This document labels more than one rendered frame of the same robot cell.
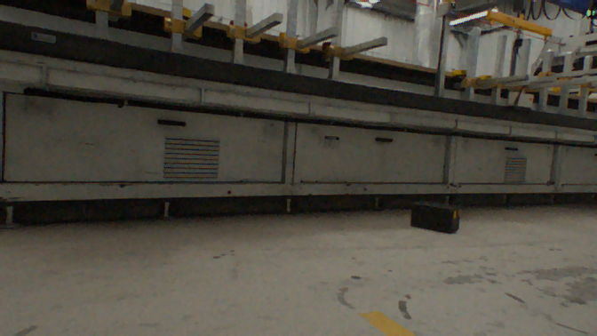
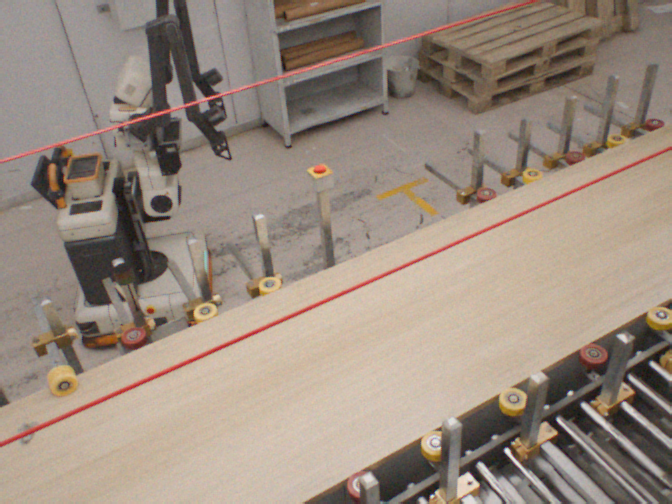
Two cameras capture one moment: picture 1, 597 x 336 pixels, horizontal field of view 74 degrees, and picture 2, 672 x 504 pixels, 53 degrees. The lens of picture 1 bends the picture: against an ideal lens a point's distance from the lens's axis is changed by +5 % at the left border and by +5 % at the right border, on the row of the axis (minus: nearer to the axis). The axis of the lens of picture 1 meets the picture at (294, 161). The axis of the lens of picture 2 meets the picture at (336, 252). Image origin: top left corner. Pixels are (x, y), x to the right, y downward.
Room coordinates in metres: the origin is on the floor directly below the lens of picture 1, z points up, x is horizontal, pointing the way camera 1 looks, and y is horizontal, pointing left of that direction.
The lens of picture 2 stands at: (4.31, -0.68, 2.50)
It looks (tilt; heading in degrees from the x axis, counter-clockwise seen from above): 39 degrees down; 183
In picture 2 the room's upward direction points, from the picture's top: 5 degrees counter-clockwise
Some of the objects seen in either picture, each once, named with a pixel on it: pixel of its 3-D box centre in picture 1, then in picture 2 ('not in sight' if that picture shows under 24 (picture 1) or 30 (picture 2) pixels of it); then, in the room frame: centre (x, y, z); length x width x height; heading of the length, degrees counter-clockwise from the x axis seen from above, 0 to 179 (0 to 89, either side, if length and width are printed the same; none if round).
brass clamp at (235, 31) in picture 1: (242, 34); (558, 158); (1.65, 0.25, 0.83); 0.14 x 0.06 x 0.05; 119
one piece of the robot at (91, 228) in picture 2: not in sight; (108, 223); (1.60, -1.94, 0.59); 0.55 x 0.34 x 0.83; 9
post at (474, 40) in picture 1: (472, 68); (266, 265); (2.38, -1.04, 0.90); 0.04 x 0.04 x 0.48; 29
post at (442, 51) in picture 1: (441, 57); (326, 235); (2.25, -0.81, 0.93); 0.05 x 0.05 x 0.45; 29
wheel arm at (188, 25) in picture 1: (193, 25); (580, 141); (1.46, 0.41, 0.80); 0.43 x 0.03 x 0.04; 29
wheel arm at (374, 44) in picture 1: (353, 51); (456, 185); (1.83, -0.24, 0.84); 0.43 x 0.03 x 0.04; 29
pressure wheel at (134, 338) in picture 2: not in sight; (137, 345); (2.71, -1.46, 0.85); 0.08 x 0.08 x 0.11
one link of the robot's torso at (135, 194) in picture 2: not in sight; (156, 193); (1.50, -1.69, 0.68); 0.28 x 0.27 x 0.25; 9
